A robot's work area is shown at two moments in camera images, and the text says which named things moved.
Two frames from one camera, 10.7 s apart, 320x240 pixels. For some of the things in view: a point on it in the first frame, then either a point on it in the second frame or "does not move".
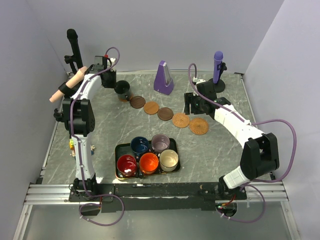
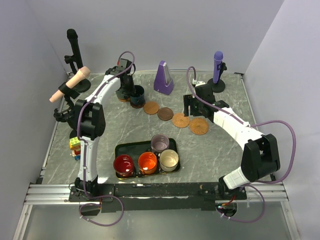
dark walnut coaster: x=165 y=114 does not move
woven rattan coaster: x=180 y=120 does not move
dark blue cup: x=139 y=144 → x=137 y=99
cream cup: x=168 y=160 does not move
